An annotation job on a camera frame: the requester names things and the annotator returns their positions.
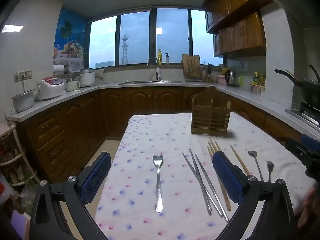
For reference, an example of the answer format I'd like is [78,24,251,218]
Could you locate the grey hanging cloth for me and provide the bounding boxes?
[95,69,107,83]

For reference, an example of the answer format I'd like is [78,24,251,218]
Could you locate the knife block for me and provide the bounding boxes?
[205,63,213,83]

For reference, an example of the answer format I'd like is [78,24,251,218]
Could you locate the white red rice cooker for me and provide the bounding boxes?
[36,76,65,100]

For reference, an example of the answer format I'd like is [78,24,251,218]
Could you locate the dish rack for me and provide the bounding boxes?
[181,60,207,82]

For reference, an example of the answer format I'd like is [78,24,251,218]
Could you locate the small steel fork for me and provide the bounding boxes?
[266,160,274,183]

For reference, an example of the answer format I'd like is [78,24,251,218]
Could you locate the steel electric kettle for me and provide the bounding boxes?
[224,69,240,87]

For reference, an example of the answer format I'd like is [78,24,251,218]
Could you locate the grey metal inner pot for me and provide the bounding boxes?
[11,89,36,113]

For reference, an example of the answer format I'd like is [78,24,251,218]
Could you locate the large steel fork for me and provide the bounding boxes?
[153,154,164,213]

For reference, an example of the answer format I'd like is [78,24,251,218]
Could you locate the dark framed window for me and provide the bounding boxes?
[86,8,224,68]

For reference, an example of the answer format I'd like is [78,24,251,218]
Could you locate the small white appliance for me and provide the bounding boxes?
[65,76,80,92]

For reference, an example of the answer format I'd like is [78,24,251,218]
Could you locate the white floral tablecloth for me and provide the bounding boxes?
[94,112,315,240]

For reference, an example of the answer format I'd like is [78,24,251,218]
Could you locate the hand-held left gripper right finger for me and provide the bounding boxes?
[212,151,302,240]

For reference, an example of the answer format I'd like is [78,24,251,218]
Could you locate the wooden upper cabinets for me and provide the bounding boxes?
[202,0,274,57]

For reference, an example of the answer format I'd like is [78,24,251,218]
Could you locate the gas stove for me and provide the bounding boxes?
[285,101,320,126]

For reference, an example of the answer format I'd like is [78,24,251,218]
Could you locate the white electric cooker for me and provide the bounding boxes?
[79,68,96,87]

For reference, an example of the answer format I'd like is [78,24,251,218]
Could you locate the wall power outlet strip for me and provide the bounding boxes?
[14,70,32,82]

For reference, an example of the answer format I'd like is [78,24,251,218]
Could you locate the person's right hand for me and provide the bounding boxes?
[298,180,320,229]

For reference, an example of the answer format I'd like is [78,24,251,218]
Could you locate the black wok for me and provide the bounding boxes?
[274,65,320,108]

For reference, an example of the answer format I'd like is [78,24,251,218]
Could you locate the wooden cabinets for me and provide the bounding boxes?
[202,0,274,57]
[15,86,303,183]

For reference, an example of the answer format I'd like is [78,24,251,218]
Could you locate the wooden cutting board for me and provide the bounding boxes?
[182,54,201,77]

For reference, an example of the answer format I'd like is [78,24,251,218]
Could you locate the outdoor antenna tower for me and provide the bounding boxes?
[122,31,129,64]

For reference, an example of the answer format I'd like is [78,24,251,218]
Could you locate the chrome faucet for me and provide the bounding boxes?
[147,56,162,82]

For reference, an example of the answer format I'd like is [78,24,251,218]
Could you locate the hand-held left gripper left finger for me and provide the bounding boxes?
[29,151,112,240]

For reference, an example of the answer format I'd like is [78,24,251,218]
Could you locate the wooden utensil holder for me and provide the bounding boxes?
[191,86,232,138]

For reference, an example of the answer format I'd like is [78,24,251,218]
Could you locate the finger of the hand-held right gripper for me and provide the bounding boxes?
[301,134,320,152]
[284,137,313,166]

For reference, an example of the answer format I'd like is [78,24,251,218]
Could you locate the white kitchen countertop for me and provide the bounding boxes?
[5,80,320,140]

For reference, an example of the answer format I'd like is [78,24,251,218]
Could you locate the fruit beach wall poster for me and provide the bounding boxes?
[54,7,87,65]

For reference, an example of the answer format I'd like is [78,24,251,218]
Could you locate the steel spoon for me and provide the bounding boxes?
[248,150,264,182]

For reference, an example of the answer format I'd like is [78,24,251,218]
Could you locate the white wire rack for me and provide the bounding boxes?
[0,121,40,188]

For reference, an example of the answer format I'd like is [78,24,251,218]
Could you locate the wooden lower cabinets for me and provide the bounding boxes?
[15,86,303,183]

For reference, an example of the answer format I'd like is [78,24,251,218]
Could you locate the steel sink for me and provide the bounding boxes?
[119,80,184,85]

